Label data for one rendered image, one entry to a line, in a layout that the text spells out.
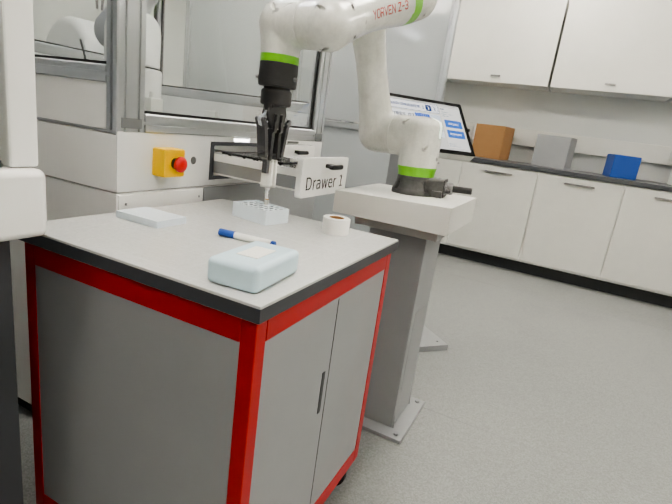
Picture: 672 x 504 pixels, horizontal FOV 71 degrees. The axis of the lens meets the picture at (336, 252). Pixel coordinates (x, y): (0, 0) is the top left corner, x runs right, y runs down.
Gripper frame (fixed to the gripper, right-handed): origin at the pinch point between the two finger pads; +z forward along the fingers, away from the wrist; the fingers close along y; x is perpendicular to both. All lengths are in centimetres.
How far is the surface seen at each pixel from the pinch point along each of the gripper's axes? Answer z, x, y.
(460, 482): 89, 60, -33
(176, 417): 39, 15, 46
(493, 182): 16, 16, -318
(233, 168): 2.3, -20.5, -12.5
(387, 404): 78, 30, -44
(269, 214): 9.7, 2.9, 2.6
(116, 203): 11.3, -28.9, 21.2
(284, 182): 3.4, -2.6, -12.3
